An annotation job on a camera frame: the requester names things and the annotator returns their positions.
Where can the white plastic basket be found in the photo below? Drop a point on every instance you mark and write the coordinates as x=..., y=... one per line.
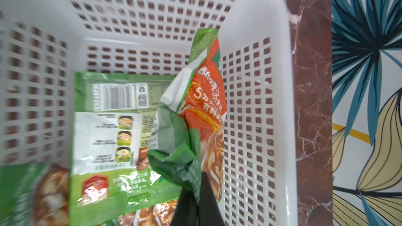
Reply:
x=43, y=42

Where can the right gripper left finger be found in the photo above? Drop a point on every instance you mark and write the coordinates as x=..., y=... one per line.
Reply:
x=186, y=213

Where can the green packet with barcode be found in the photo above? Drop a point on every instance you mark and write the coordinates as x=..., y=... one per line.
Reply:
x=112, y=182

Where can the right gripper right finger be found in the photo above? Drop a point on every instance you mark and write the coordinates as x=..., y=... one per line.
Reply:
x=209, y=214

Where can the green red packet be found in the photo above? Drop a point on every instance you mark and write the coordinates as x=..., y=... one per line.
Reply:
x=35, y=195

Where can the green orange packet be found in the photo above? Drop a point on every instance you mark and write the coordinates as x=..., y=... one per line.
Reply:
x=187, y=135

